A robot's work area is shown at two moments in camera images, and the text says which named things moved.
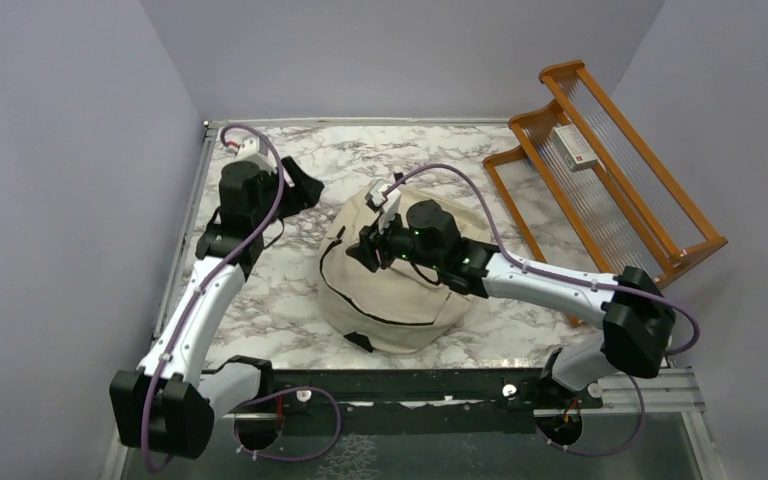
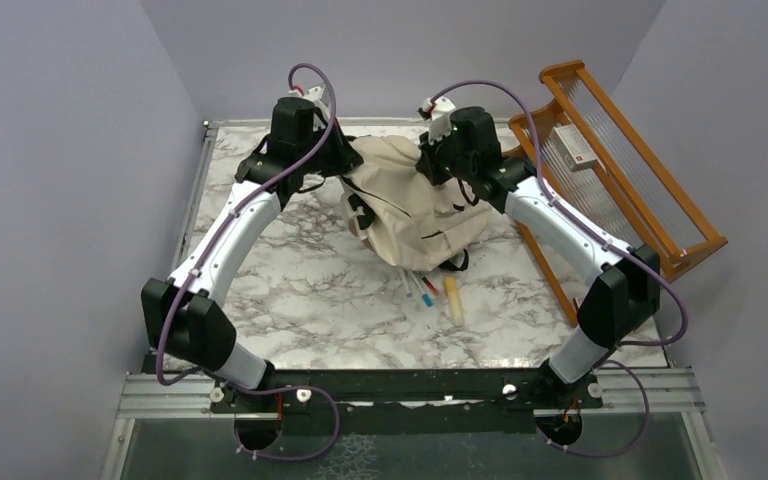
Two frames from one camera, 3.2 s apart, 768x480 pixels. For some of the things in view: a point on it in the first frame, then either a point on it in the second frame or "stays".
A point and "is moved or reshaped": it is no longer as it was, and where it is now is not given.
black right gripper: x=370 y=240 to x=428 y=159
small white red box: x=572 y=147 stays
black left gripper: x=305 y=192 to x=346 y=156
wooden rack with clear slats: x=586 y=192 stays
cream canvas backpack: x=391 y=307 is moved or reshaped
